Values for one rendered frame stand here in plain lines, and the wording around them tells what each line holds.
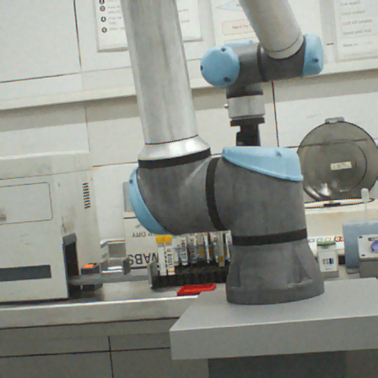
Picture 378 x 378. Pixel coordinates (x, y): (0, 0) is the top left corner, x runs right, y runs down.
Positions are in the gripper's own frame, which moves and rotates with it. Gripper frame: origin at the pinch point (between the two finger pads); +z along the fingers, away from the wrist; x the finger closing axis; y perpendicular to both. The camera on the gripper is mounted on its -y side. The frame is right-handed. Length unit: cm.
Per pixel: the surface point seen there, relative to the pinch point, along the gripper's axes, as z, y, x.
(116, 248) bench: 10, 55, 45
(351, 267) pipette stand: 11.7, 3.9, -17.9
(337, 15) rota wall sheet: -46, 57, -20
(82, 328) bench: 18.2, -8.7, 35.5
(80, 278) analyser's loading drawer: 8.6, -5.7, 35.7
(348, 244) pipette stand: 7.1, 4.0, -17.7
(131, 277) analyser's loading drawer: 9.0, -6.2, 25.1
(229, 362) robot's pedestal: 16, -48, 0
